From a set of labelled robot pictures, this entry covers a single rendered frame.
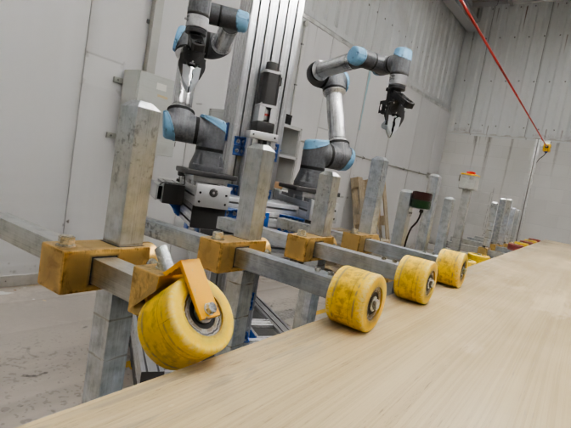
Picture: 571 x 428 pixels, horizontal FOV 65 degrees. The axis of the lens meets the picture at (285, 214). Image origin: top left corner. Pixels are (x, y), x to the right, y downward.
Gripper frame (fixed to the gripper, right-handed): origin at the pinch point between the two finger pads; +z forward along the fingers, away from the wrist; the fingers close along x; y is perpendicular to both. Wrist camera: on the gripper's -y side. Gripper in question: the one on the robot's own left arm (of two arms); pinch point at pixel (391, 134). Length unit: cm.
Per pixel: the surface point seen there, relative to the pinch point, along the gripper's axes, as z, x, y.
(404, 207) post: 27, 21, -45
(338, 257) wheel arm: 37, 62, -81
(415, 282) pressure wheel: 38, 55, -97
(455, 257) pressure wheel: 35, 33, -82
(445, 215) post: 28.8, -20.4, -18.1
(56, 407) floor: 132, 113, 30
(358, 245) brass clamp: 37, 47, -65
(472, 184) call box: 14.2, -42.1, -7.0
